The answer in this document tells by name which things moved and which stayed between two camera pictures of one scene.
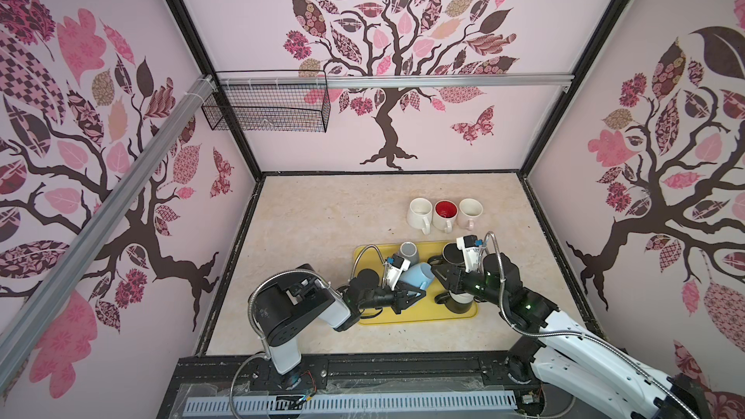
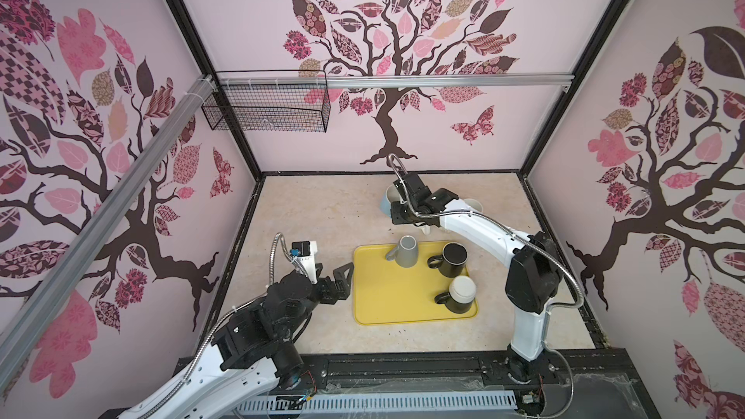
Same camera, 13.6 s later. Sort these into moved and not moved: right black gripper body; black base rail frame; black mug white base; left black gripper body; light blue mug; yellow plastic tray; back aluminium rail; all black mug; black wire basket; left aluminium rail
Moved: left black gripper body; right black gripper body; light blue mug
Not moved: black base rail frame; black mug white base; left aluminium rail; yellow plastic tray; black wire basket; back aluminium rail; all black mug
